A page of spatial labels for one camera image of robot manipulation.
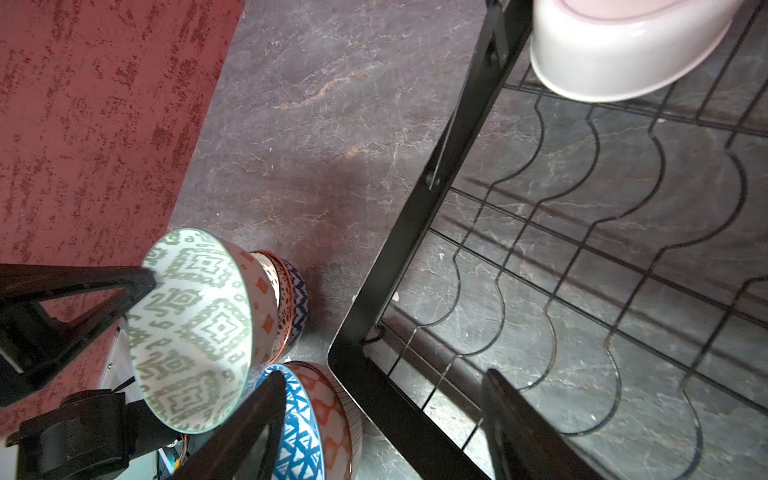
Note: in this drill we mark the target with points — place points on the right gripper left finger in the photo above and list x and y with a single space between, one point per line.
246 446

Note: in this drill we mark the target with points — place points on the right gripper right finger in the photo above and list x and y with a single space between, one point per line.
522 444

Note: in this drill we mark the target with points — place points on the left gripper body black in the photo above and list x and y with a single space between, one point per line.
94 434

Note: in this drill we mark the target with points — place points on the green patterned ceramic bowl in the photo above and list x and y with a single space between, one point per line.
204 333

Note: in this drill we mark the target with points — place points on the white pink bowl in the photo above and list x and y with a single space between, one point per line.
608 51

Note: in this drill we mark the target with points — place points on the blue patterned ceramic bowl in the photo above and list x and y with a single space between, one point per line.
322 434

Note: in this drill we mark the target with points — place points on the red patterned bowl underneath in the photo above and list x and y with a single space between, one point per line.
292 300

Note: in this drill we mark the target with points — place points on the black wire dish rack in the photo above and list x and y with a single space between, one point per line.
609 259

